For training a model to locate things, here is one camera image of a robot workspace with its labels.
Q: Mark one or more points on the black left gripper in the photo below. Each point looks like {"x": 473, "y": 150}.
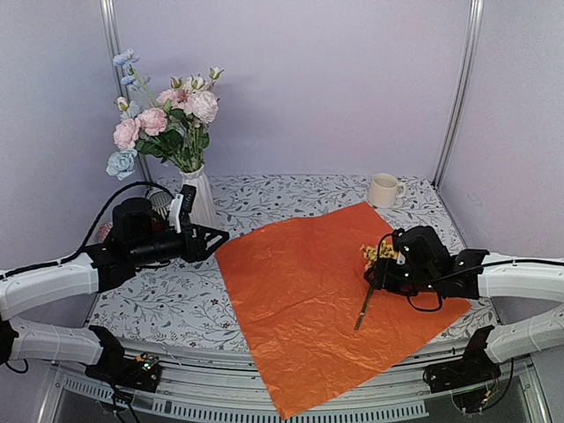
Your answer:
{"x": 198, "y": 248}

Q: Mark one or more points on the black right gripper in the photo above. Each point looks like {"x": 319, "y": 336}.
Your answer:
{"x": 384, "y": 278}

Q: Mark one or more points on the white ribbed ceramic vase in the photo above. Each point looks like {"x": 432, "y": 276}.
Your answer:
{"x": 203, "y": 208}

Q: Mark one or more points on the yellow small flower sprig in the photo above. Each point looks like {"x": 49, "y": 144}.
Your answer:
{"x": 374, "y": 255}

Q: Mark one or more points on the orange tissue paper sheet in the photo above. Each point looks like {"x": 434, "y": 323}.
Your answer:
{"x": 297, "y": 288}

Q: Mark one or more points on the blue hydrangea flower stem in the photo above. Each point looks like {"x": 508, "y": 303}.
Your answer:
{"x": 163, "y": 133}

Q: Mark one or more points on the pink rose flower stem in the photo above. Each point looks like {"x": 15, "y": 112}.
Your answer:
{"x": 174, "y": 94}

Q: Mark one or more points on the white rose flower stem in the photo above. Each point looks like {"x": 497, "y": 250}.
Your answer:
{"x": 198, "y": 83}

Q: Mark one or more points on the small blue flower stem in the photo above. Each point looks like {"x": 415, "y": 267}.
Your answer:
{"x": 131, "y": 78}

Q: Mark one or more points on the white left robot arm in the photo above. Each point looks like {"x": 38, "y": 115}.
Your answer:
{"x": 27, "y": 332}

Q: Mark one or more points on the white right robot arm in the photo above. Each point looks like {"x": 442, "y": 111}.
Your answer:
{"x": 529, "y": 289}

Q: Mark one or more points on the striped black white cup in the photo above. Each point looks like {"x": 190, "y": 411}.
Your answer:
{"x": 161, "y": 202}

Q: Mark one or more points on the cream ceramic mug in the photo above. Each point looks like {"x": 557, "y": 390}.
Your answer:
{"x": 385, "y": 190}

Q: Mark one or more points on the pink patterned ball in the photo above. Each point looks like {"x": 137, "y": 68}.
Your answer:
{"x": 104, "y": 231}

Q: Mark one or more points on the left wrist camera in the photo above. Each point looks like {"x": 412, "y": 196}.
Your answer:
{"x": 181, "y": 207}

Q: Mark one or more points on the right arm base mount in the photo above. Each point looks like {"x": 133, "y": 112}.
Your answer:
{"x": 472, "y": 368}

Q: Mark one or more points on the aluminium front rail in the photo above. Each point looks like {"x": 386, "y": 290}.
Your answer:
{"x": 216, "y": 386}

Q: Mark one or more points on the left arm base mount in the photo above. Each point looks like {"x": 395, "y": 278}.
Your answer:
{"x": 115, "y": 369}

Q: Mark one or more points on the left aluminium frame post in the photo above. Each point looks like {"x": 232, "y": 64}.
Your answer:
{"x": 114, "y": 32}

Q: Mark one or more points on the aluminium frame post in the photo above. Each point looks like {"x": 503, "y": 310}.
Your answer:
{"x": 114, "y": 32}
{"x": 471, "y": 43}

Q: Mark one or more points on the right aluminium frame post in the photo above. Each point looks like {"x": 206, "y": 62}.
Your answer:
{"x": 471, "y": 43}

